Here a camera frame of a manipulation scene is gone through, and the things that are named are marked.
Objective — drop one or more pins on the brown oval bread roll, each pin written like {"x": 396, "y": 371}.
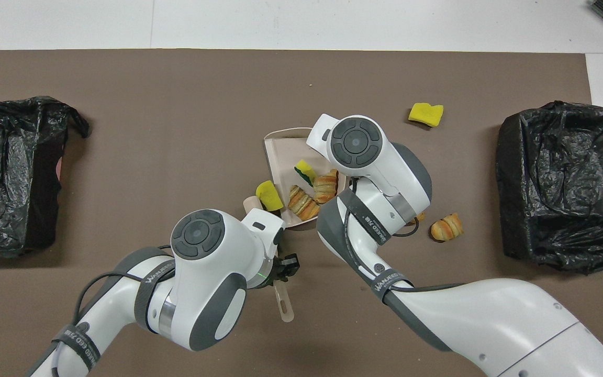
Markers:
{"x": 420, "y": 217}

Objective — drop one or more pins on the flat yellow sponge piece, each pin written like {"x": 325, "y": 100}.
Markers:
{"x": 426, "y": 114}

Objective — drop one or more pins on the beige plastic dustpan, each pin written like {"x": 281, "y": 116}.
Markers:
{"x": 280, "y": 152}

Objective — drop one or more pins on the pale bread chunk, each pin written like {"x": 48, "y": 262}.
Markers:
{"x": 325, "y": 187}

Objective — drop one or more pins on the curved yellow sponge piece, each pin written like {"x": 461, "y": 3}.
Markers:
{"x": 269, "y": 195}

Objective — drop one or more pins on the yellow sponge with green pad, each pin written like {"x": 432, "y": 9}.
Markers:
{"x": 305, "y": 170}

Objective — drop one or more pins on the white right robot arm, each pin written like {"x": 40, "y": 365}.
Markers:
{"x": 490, "y": 324}

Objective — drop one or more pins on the pale striped pastry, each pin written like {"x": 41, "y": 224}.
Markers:
{"x": 303, "y": 205}

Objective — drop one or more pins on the small orange striped croissant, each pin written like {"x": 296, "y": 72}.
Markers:
{"x": 447, "y": 228}

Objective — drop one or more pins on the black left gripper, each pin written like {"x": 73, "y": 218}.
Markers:
{"x": 271, "y": 272}

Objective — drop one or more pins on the black bag lined bin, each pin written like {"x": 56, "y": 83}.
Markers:
{"x": 563, "y": 183}
{"x": 8, "y": 173}

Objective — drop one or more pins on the brown table mat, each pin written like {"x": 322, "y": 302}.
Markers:
{"x": 202, "y": 94}

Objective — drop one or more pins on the beige hand brush black bristles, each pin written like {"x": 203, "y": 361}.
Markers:
{"x": 285, "y": 306}

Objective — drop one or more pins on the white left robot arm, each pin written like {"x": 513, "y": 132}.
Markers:
{"x": 202, "y": 293}

